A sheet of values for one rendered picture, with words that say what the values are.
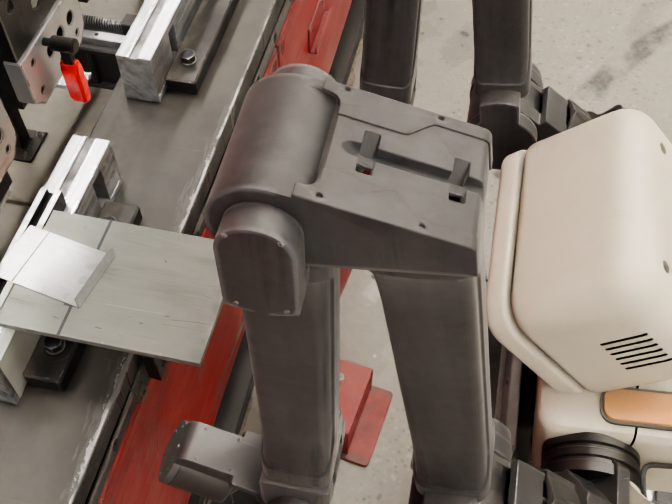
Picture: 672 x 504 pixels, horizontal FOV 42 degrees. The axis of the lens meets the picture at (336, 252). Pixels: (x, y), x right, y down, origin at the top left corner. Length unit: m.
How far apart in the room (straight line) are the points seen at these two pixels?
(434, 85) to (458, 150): 2.37
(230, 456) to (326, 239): 0.40
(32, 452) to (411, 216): 0.87
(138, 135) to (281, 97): 1.05
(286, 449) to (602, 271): 0.27
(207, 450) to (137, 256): 0.44
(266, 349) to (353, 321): 1.71
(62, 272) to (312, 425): 0.61
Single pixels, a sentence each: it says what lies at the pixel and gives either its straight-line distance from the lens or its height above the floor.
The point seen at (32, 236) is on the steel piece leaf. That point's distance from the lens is 1.21.
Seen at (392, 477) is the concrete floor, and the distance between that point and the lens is 2.07.
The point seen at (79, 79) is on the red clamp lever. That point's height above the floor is 1.19.
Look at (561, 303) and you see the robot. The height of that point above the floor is 1.35.
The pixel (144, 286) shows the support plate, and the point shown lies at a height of 1.00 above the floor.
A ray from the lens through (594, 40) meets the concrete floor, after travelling 3.05.
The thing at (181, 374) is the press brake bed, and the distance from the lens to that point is 1.49.
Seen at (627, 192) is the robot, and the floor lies 1.39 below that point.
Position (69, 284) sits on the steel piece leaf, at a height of 1.00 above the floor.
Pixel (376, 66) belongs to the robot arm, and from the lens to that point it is 0.93.
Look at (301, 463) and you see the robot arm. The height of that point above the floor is 1.29.
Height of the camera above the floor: 1.93
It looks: 55 degrees down
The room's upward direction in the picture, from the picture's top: straight up
